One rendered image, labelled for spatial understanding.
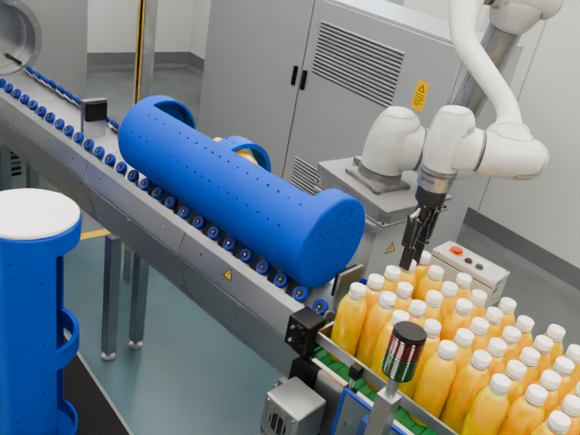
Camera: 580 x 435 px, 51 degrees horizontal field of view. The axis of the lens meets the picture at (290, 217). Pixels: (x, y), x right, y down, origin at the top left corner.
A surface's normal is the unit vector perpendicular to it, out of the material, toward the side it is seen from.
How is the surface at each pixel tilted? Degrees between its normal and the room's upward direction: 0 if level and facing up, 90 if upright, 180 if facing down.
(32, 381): 90
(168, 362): 0
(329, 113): 90
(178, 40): 90
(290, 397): 0
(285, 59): 90
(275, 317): 71
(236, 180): 53
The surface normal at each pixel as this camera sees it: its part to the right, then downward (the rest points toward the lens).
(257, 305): -0.59, -0.07
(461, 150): -0.04, 0.44
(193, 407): 0.17, -0.87
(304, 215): -0.38, -0.44
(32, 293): 0.38, 0.49
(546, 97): -0.77, 0.18
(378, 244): 0.62, 0.46
